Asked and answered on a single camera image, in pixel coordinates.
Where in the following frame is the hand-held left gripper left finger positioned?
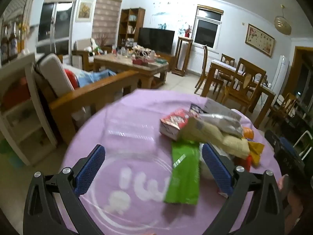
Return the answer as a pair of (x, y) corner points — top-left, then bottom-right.
(23, 144), (106, 235)

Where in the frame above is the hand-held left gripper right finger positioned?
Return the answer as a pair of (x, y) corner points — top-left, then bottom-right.
(202, 142), (285, 235)

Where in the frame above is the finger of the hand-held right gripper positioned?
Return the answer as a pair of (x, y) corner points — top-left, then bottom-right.
(264, 129), (300, 156)

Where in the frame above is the yellow packet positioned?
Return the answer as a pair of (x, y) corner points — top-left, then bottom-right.
(247, 141), (265, 167)

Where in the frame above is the green snack packet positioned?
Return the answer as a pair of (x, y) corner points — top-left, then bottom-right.
(163, 139), (201, 205)

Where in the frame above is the orange plastic wrapper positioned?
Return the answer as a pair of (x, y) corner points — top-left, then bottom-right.
(242, 127), (255, 140)

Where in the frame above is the white stool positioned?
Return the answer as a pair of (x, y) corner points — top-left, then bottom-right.
(292, 130), (313, 162)

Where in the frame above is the red wrapper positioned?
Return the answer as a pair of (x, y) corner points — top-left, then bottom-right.
(233, 155), (252, 172)

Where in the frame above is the beige snack packet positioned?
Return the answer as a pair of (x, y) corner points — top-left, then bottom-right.
(180, 117), (250, 158)

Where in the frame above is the wooden dining chair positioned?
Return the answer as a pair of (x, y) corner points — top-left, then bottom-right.
(266, 93), (297, 128)
(220, 53), (236, 66)

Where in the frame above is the white folding chair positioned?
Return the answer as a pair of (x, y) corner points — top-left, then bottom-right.
(276, 95), (288, 108)

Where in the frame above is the silver foil packet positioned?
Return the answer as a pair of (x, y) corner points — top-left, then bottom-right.
(199, 113), (244, 139)

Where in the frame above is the wooden dining table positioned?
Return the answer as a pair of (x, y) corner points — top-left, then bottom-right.
(202, 60), (275, 128)

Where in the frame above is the red white snack box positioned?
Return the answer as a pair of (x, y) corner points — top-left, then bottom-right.
(160, 110), (196, 141)

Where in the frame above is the black snack packet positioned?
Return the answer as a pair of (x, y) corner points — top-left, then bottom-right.
(189, 103), (207, 115)

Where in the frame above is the purple tablecloth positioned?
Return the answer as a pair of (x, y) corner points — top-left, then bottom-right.
(59, 89), (282, 235)

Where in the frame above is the wooden chair with vase splat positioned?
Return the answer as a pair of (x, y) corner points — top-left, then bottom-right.
(221, 58), (266, 114)

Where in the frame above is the white standing air conditioner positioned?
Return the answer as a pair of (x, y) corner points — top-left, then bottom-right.
(273, 55), (290, 101)

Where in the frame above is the wooden sofa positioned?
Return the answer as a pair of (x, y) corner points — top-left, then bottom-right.
(32, 52), (140, 145)

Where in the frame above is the white shelf cabinet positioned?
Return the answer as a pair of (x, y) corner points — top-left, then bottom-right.
(0, 52), (58, 167)

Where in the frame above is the blue cloth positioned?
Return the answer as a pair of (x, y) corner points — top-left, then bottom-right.
(78, 69), (116, 87)

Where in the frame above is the red cushion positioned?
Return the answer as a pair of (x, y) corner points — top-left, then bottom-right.
(64, 69), (80, 89)

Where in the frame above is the white sofa cushion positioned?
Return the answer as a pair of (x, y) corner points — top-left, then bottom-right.
(39, 54), (75, 97)

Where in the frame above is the tall slatted wooden chair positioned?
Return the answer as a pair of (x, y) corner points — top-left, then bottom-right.
(194, 45), (224, 93)

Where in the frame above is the framed floral picture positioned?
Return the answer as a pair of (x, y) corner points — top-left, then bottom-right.
(245, 24), (275, 58)

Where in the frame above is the white radiator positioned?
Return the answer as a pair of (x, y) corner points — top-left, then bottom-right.
(189, 51), (216, 71)

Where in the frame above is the wooden coffee table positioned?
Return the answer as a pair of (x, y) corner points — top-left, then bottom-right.
(94, 52), (169, 89)

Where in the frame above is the wooden plant stand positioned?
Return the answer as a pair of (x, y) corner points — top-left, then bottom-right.
(171, 36), (193, 77)

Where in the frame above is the wooden television cabinet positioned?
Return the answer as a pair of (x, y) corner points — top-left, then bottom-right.
(154, 52), (176, 65)

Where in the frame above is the ceiling lamp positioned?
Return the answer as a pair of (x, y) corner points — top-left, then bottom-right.
(274, 4), (292, 35)

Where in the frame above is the wooden armchair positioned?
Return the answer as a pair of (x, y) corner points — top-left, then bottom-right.
(72, 39), (98, 70)

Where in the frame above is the cluster of small household items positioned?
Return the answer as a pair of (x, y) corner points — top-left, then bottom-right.
(111, 44), (165, 65)

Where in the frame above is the window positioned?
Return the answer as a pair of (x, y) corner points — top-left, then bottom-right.
(192, 5), (224, 49)

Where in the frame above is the black television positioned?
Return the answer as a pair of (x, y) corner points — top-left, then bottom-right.
(138, 27), (175, 54)

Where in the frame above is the glass balcony door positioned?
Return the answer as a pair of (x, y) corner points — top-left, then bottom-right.
(37, 1), (74, 54)

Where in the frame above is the wooden bookshelf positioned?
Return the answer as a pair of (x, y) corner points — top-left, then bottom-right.
(117, 7), (146, 48)

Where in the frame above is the glass bottle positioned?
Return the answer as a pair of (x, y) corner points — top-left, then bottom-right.
(0, 26), (9, 64)
(8, 22), (19, 60)

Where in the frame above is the beige roller blind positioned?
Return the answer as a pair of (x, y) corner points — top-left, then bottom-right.
(92, 0), (122, 47)

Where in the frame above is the wooden door frame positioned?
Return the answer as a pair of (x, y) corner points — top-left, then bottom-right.
(285, 46), (313, 108)

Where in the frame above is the yellow flower wall picture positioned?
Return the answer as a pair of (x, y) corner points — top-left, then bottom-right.
(76, 0), (94, 22)

